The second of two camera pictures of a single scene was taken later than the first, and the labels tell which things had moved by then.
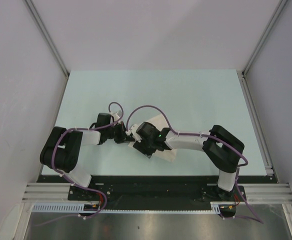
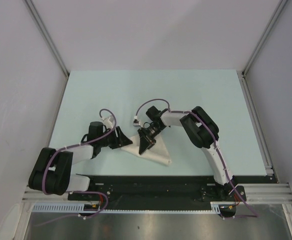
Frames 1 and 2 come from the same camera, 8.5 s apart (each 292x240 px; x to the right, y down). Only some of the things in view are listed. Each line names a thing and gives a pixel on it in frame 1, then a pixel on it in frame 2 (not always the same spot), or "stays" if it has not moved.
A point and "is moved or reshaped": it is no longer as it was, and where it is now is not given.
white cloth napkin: (161, 123) is moved or reshaped
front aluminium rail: (257, 193) stays
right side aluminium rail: (256, 123) stays
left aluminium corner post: (33, 11) stays
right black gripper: (142, 147) → (147, 141)
